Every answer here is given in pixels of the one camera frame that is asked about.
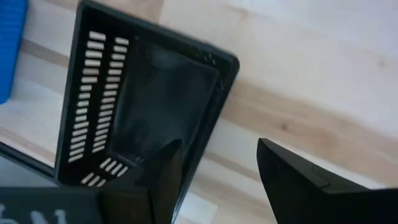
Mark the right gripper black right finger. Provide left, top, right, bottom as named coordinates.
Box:
left=256, top=138, right=398, bottom=224

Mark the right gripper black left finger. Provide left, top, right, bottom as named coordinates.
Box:
left=98, top=138, right=185, bottom=224

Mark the black plastic basket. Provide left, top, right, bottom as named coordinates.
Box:
left=54, top=0, right=241, bottom=224

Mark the black plate with white print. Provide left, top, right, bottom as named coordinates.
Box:
left=0, top=185, right=102, bottom=224

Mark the blue plastic basket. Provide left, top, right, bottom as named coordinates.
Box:
left=0, top=0, right=29, bottom=105

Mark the black aluminium table frame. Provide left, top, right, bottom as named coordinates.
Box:
left=0, top=141, right=56, bottom=180

